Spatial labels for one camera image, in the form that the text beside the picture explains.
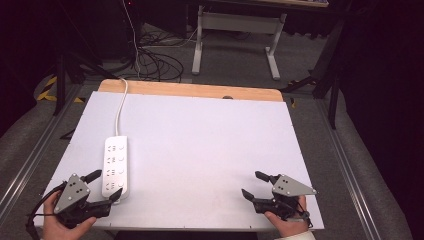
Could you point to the white power strip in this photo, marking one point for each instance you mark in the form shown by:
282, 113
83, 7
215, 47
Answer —
115, 160

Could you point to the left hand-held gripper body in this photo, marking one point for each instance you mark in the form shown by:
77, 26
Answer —
71, 195

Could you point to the aluminium floor rail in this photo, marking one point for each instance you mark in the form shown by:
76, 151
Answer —
36, 146
346, 176

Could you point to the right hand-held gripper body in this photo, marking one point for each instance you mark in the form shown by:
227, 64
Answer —
290, 188

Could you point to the person's right hand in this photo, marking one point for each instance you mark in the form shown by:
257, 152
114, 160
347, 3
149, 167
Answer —
286, 226

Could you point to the black tripod stand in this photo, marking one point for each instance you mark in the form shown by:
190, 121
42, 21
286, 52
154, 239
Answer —
60, 83

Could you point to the white metal desk frame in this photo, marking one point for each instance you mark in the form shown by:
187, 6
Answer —
240, 23

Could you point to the person's left hand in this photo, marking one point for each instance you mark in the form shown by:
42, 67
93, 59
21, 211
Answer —
55, 226

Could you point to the black metal stand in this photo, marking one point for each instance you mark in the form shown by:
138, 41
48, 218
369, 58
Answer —
333, 100

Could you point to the yellow black floor tape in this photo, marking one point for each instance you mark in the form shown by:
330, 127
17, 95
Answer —
50, 87

